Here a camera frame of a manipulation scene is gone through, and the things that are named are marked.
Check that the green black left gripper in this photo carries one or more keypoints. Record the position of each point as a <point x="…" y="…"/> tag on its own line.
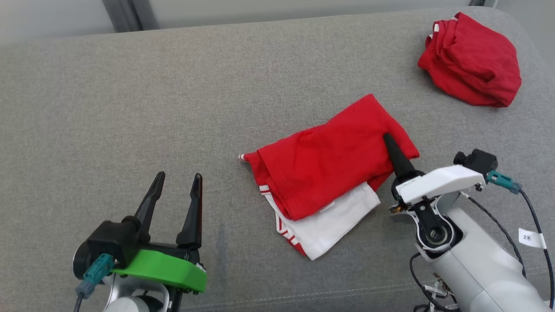
<point x="164" y="268"/>

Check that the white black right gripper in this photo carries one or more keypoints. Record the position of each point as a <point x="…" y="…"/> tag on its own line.
<point x="438" y="184"/>

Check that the teal left camera connector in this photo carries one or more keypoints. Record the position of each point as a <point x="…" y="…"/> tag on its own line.
<point x="95" y="273"/>

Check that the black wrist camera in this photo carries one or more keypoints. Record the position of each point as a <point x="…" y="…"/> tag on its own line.
<point x="112" y="240"/>
<point x="477" y="162"/>

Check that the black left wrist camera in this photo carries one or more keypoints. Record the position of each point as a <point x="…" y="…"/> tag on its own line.
<point x="112" y="240"/>

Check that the red shorts with white stripe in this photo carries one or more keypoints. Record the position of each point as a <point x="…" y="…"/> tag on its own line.
<point x="472" y="65"/>

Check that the grey fabric sofa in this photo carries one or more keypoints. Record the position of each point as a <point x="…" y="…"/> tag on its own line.
<point x="130" y="108"/>

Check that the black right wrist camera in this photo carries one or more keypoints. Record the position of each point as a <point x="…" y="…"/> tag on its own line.
<point x="477" y="162"/>

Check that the grey metal frame post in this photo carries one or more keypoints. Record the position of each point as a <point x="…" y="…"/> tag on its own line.
<point x="130" y="15"/>

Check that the red jersey with white sleeves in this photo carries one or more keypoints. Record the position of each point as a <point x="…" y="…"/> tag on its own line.
<point x="329" y="169"/>

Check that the teal right camera connector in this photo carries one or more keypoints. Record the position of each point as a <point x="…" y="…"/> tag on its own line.
<point x="503" y="181"/>

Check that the teal camera connector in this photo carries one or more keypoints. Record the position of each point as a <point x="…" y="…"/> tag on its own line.
<point x="95" y="273"/>
<point x="503" y="181"/>

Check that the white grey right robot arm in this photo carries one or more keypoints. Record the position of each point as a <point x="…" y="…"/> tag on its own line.
<point x="477" y="268"/>

